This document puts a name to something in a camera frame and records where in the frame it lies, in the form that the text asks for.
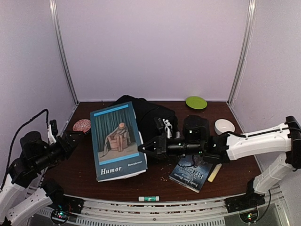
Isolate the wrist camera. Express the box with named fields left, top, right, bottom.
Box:
left=48, top=120, right=58, bottom=145
left=154, top=117, right=173, bottom=138

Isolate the left aluminium frame post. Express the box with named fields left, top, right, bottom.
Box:
left=49, top=0, right=79, bottom=105

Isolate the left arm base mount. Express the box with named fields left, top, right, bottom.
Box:
left=49, top=195, right=84, bottom=214

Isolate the dark Wuthering Heights book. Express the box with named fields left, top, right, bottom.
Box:
left=169, top=155, right=213, bottom=193

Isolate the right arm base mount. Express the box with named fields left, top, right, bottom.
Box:
left=225, top=193, right=265, bottom=213

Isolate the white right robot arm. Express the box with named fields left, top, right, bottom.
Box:
left=138, top=115, right=301, bottom=208

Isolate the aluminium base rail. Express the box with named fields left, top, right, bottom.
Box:
left=23, top=185, right=283, bottom=226

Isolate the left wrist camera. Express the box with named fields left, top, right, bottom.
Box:
left=48, top=120, right=58, bottom=145

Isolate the green white glue stick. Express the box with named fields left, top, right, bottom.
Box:
left=138, top=196, right=160, bottom=202

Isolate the green plate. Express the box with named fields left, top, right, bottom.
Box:
left=185, top=96, right=207, bottom=110

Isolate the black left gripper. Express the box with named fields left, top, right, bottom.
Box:
left=33, top=130, right=85, bottom=171

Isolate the right aluminium frame post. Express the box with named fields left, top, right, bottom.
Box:
left=227, top=0, right=257, bottom=107

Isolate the blue Humor book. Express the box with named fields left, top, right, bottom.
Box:
left=90, top=102, right=148, bottom=182

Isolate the black student backpack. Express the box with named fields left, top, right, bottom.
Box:
left=110, top=95, right=182, bottom=163

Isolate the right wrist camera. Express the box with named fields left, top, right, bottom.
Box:
left=154, top=117, right=173, bottom=138

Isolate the aluminium frame post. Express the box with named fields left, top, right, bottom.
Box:
left=49, top=0, right=79, bottom=105
left=227, top=0, right=257, bottom=107

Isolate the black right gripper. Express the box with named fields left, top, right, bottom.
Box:
left=138, top=133, right=204, bottom=161

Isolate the yellow highlighter marker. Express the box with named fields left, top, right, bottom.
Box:
left=207, top=163, right=222, bottom=183

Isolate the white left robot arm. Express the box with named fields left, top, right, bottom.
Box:
left=0, top=131, right=83, bottom=226

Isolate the white bowl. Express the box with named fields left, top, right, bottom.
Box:
left=214, top=119, right=235, bottom=135

